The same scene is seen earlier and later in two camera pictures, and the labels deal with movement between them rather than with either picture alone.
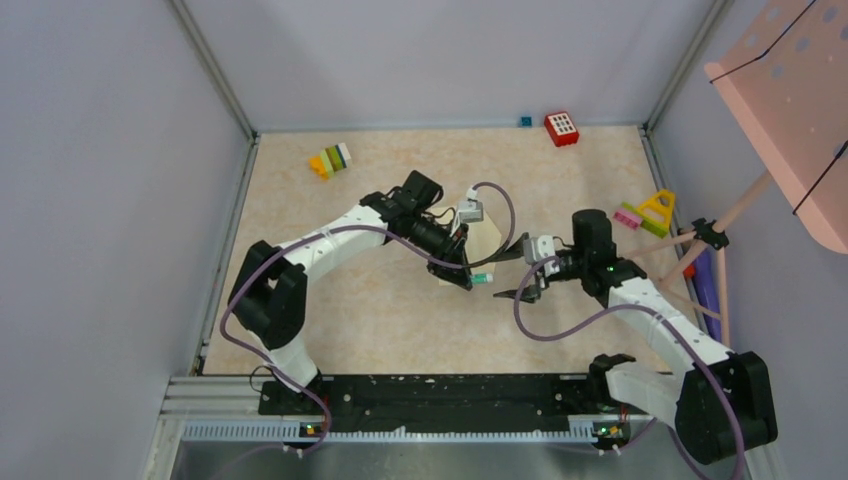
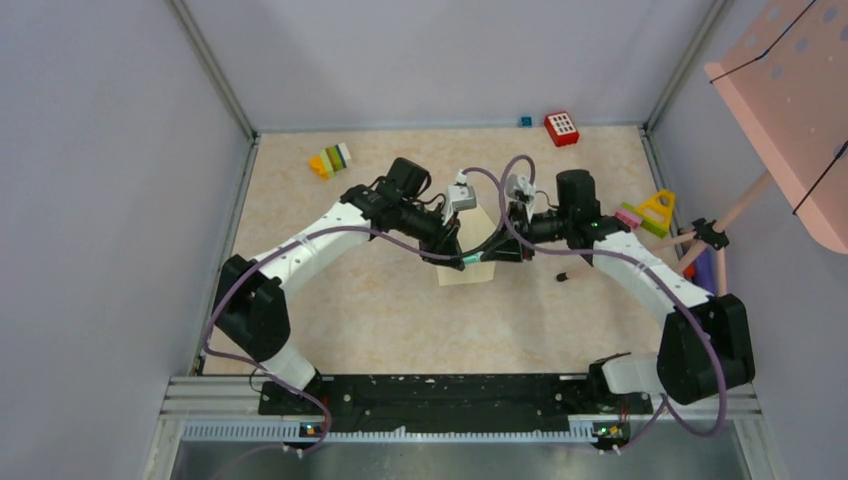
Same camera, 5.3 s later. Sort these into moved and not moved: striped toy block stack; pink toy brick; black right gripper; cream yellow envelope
Moved: black right gripper
Not moved: cream yellow envelope; striped toy block stack; pink toy brick
